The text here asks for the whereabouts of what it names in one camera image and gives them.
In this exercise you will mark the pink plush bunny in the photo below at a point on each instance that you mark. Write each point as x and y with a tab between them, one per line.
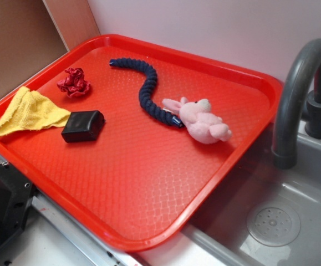
202	125

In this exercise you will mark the red plastic tray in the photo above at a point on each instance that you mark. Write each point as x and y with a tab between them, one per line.
140	181

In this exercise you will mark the black rectangular block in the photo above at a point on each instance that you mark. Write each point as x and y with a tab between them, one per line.
83	126

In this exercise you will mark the red crumpled scrunchie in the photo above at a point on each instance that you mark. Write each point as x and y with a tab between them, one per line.
74	85

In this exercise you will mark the yellow cloth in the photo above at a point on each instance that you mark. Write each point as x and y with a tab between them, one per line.
30	110

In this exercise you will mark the grey toy sink basin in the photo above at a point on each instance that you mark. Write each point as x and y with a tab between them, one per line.
261	215

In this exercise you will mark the grey toy faucet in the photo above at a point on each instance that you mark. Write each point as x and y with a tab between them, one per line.
300	101

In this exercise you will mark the brown cardboard panel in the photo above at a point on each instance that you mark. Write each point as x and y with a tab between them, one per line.
34	34

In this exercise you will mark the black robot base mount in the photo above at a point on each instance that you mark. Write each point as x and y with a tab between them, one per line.
16	192

